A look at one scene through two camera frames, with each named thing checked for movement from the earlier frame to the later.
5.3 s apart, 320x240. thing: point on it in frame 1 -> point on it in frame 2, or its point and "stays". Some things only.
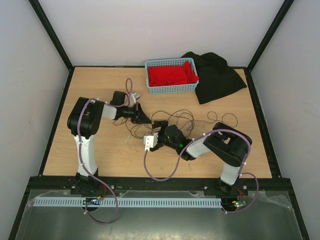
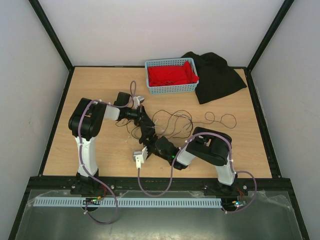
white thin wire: (135, 138) -> (168, 120)
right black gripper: (158, 124) -> (147, 132)
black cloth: (216, 80) stays
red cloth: (171, 75) stays
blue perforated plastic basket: (171, 89) stays
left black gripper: (139, 116) stays
